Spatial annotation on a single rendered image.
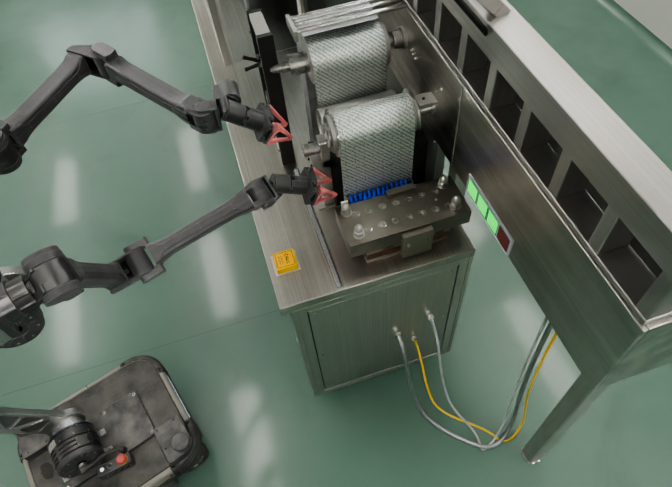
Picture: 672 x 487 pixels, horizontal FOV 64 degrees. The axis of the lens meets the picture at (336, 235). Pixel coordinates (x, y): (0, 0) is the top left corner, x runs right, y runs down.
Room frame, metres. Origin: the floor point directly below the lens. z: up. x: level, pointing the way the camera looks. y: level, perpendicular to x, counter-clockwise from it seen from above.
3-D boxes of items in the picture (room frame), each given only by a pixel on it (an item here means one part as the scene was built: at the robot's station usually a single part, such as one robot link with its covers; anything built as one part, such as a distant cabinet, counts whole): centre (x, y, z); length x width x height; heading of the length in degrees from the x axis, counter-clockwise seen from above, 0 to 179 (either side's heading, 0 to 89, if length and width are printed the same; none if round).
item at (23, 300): (0.60, 0.67, 1.45); 0.09 x 0.08 x 0.12; 30
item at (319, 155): (1.22, 0.03, 1.05); 0.06 x 0.05 x 0.31; 102
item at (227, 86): (1.16, 0.27, 1.43); 0.12 x 0.11 x 0.09; 99
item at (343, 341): (2.13, 0.13, 0.43); 2.52 x 0.64 x 0.86; 12
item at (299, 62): (1.44, 0.06, 1.33); 0.06 x 0.06 x 0.06; 12
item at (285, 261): (0.99, 0.17, 0.91); 0.07 x 0.07 x 0.02; 12
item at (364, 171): (1.17, -0.15, 1.11); 0.23 x 0.01 x 0.18; 102
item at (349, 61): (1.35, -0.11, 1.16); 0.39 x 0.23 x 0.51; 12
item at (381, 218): (1.06, -0.22, 1.00); 0.40 x 0.16 x 0.06; 102
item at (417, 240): (0.97, -0.25, 0.96); 0.10 x 0.03 x 0.11; 102
